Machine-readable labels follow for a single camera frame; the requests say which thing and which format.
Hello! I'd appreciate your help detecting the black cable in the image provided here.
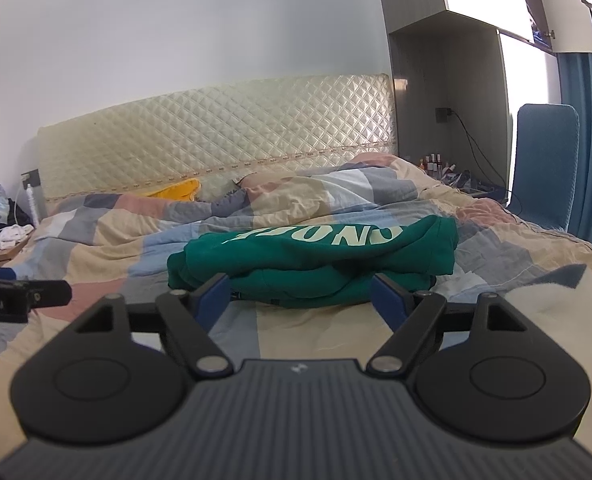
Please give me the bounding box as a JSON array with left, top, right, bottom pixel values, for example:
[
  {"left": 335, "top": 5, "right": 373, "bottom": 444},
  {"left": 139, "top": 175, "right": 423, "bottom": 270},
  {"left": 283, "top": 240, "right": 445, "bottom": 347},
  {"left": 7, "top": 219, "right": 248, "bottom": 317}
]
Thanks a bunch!
[{"left": 450, "top": 110, "right": 516, "bottom": 203}]

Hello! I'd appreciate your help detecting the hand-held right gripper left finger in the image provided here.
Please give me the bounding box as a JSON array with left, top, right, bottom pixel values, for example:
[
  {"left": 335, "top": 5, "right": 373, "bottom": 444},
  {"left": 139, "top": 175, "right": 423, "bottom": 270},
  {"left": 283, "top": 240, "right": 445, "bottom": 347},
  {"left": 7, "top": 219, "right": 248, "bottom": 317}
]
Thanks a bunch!
[{"left": 74, "top": 273, "right": 233, "bottom": 378}]

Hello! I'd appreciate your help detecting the patchwork quilt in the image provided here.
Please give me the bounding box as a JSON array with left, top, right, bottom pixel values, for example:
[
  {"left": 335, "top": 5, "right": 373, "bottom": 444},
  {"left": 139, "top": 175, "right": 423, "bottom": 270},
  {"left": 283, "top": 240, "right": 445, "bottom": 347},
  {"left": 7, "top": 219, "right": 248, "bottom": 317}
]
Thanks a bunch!
[{"left": 0, "top": 152, "right": 592, "bottom": 461}]

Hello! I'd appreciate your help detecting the blue chair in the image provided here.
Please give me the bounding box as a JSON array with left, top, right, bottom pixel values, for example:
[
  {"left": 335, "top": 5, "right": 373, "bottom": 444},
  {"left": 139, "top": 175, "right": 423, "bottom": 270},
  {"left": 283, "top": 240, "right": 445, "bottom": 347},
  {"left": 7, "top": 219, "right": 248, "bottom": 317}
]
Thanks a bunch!
[{"left": 506, "top": 103, "right": 580, "bottom": 233}]

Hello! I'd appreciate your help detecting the blue curtain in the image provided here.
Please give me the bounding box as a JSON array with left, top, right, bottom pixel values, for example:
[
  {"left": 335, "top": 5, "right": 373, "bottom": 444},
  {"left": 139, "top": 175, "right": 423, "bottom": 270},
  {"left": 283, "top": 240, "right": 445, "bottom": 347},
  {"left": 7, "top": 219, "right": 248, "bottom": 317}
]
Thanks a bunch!
[{"left": 556, "top": 10, "right": 592, "bottom": 253}]

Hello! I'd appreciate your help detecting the grey wooden cabinet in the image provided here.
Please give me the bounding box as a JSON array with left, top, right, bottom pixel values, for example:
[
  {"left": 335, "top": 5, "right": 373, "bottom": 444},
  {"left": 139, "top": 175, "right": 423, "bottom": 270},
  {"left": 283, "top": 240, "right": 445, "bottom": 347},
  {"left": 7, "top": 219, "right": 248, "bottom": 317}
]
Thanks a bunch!
[{"left": 373, "top": 0, "right": 592, "bottom": 191}]

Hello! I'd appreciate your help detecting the green hoodie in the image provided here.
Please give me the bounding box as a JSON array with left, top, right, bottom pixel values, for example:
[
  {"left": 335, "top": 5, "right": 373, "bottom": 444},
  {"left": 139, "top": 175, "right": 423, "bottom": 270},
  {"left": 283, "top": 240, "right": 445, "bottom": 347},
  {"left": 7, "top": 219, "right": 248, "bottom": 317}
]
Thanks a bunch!
[{"left": 167, "top": 214, "right": 459, "bottom": 309}]

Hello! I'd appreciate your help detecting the group of cosmetic bottles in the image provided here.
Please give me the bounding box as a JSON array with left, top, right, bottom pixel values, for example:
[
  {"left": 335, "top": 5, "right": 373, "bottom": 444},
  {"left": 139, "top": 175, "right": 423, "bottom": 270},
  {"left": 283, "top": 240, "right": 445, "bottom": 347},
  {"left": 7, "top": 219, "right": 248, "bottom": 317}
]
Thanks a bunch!
[{"left": 418, "top": 152, "right": 459, "bottom": 177}]

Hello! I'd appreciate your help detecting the grey pillow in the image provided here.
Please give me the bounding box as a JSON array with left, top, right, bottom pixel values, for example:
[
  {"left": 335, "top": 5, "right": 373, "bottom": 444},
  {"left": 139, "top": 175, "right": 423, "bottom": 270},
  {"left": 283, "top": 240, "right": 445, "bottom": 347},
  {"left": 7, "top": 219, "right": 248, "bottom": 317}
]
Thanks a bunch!
[{"left": 196, "top": 175, "right": 249, "bottom": 207}]

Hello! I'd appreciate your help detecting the cream quilted headboard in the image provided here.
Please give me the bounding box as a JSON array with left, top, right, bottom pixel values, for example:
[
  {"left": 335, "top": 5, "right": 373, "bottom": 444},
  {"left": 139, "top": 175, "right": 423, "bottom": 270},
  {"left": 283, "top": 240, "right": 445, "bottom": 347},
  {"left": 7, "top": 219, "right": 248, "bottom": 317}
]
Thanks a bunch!
[{"left": 36, "top": 73, "right": 397, "bottom": 203}]

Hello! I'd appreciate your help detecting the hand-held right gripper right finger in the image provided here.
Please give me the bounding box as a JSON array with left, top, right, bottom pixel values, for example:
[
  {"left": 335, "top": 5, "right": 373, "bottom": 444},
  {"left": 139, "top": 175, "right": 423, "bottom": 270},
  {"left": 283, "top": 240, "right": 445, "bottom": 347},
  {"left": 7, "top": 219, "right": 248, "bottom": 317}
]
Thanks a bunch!
[{"left": 367, "top": 273, "right": 527, "bottom": 376}]

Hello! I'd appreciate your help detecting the cardboard box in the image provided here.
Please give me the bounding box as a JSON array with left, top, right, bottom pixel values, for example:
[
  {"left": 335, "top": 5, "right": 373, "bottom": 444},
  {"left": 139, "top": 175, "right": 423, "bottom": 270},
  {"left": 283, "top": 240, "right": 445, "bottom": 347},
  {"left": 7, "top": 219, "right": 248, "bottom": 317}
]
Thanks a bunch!
[{"left": 0, "top": 237, "right": 31, "bottom": 267}]

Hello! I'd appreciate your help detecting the yellow pillow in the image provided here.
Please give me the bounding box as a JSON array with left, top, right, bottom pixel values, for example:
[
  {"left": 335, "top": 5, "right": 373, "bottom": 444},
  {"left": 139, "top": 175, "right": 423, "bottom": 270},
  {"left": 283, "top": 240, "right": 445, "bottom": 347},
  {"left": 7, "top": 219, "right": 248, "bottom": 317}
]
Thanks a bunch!
[{"left": 146, "top": 178, "right": 200, "bottom": 202}]

